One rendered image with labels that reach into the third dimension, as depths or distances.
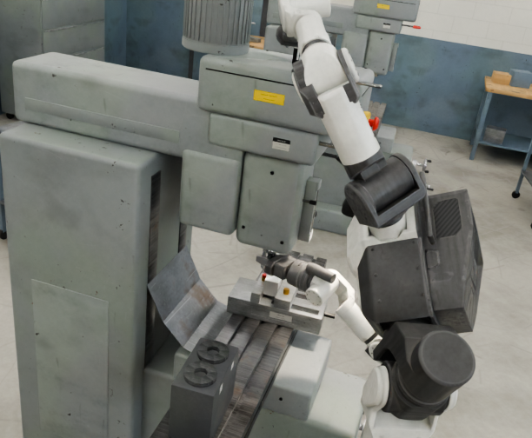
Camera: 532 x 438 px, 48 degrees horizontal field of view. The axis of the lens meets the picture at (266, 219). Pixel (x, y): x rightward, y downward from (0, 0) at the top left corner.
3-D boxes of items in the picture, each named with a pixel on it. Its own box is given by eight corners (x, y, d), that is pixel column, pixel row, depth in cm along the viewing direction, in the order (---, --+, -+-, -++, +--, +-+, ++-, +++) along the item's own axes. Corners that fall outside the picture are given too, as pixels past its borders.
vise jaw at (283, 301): (297, 290, 228) (299, 281, 226) (289, 311, 215) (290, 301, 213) (282, 286, 229) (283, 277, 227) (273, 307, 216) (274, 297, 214)
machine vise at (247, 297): (325, 313, 229) (330, 288, 224) (318, 335, 216) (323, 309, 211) (237, 291, 235) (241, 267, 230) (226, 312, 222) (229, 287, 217)
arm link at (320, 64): (281, 27, 138) (292, 75, 125) (322, 5, 135) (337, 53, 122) (300, 61, 145) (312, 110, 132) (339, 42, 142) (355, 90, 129)
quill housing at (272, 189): (305, 232, 207) (319, 144, 193) (289, 259, 189) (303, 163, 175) (253, 219, 211) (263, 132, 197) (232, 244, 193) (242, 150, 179)
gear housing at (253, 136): (331, 144, 194) (336, 115, 190) (313, 168, 173) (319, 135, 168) (234, 124, 201) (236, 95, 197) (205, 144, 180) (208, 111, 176)
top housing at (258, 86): (367, 120, 188) (377, 68, 181) (352, 142, 165) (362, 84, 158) (226, 91, 199) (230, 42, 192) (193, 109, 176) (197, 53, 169)
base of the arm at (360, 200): (434, 206, 137) (403, 189, 147) (422, 161, 130) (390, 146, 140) (382, 242, 134) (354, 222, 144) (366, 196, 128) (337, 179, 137)
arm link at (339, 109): (288, 81, 124) (333, 173, 131) (346, 52, 120) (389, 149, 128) (291, 69, 134) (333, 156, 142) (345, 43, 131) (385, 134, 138)
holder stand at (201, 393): (233, 396, 183) (240, 343, 174) (209, 449, 164) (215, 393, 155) (196, 385, 185) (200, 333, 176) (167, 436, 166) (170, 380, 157)
